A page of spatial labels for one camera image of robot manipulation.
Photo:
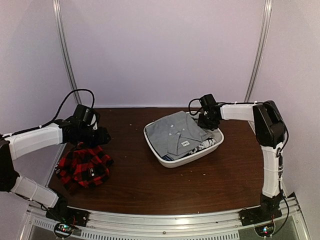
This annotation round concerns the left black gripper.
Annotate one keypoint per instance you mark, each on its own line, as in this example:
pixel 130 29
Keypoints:
pixel 102 138

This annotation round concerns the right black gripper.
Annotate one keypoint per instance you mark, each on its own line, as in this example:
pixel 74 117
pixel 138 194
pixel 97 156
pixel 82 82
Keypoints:
pixel 203 124

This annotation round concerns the red black plaid shirt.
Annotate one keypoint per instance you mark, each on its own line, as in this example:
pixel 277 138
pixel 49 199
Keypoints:
pixel 83 167

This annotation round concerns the white plastic tub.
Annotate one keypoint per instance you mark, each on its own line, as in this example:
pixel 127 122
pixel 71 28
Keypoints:
pixel 217 134

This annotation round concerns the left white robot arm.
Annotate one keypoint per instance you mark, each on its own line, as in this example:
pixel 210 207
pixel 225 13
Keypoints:
pixel 16 145

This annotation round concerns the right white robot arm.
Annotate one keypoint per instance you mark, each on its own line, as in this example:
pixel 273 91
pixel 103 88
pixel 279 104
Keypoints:
pixel 269 127

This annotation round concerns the black white printed shirt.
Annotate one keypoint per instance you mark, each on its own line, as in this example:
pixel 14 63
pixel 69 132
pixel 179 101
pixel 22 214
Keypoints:
pixel 203 146

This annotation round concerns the grey button shirt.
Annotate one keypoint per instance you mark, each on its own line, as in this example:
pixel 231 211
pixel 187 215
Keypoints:
pixel 173 136

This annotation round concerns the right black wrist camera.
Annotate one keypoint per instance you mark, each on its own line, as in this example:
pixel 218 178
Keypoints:
pixel 207 101

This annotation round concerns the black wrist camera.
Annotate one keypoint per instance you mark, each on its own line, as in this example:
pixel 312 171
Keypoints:
pixel 85 117
pixel 207 101

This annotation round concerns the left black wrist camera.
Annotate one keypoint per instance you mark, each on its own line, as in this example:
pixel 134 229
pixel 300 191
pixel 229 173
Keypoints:
pixel 85 117

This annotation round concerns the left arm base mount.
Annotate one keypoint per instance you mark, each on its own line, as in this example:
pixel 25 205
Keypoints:
pixel 63 213

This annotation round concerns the aluminium front rail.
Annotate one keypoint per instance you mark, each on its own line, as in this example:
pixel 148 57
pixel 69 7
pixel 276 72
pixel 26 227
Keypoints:
pixel 223 225

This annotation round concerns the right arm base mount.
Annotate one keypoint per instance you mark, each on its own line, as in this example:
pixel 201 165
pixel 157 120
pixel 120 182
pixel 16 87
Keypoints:
pixel 269 209

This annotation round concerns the right aluminium frame post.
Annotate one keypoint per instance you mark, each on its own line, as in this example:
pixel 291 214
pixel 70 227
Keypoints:
pixel 264 30

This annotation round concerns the aluminium frame post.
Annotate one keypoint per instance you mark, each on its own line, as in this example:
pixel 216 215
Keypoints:
pixel 264 30
pixel 63 44

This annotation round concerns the left aluminium frame post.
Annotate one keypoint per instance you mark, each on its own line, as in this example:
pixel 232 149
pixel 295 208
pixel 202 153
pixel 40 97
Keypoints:
pixel 63 44

